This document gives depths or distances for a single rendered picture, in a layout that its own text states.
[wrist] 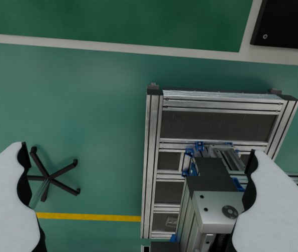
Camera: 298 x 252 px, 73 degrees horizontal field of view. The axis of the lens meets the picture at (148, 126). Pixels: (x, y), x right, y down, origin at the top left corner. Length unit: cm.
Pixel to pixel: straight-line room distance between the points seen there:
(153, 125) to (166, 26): 75
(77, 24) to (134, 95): 87
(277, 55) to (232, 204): 37
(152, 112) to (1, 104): 102
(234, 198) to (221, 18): 41
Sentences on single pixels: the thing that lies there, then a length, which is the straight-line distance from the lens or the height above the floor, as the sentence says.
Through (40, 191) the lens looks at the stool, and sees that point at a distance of 170.
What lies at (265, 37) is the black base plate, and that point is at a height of 77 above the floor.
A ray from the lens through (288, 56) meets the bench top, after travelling 62.
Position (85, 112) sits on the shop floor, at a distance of 144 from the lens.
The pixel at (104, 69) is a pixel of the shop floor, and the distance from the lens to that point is 131.
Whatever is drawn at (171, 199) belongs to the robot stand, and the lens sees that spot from 160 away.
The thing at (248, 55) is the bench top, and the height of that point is 75.
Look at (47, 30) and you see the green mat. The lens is 55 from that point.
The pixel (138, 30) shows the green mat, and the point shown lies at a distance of 51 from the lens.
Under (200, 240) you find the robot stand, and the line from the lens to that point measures 55.
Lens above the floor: 126
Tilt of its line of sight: 61 degrees down
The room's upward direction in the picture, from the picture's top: 178 degrees clockwise
